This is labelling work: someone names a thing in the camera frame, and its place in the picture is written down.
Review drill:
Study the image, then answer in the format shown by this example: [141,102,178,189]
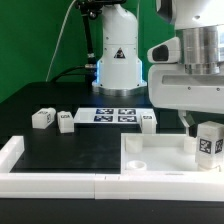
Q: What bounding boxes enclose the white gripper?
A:
[148,64,224,137]

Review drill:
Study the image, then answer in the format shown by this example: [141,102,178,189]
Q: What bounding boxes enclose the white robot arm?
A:
[92,0,224,119]

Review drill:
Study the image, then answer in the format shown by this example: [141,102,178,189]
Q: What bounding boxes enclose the white AprilTag base plate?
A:
[74,108,156,124]

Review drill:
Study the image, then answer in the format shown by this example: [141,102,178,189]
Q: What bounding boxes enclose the black cables on table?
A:
[49,65,95,83]

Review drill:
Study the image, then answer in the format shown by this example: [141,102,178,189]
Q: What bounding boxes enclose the white U-shaped fence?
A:
[0,136,224,202]

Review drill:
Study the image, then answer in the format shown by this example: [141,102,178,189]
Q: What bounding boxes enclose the white cable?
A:
[45,0,78,83]

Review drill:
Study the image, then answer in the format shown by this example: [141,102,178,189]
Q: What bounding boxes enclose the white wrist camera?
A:
[147,37,181,64]

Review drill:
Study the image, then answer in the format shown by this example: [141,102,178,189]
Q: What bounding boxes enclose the white square tabletop tray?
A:
[119,133,224,175]

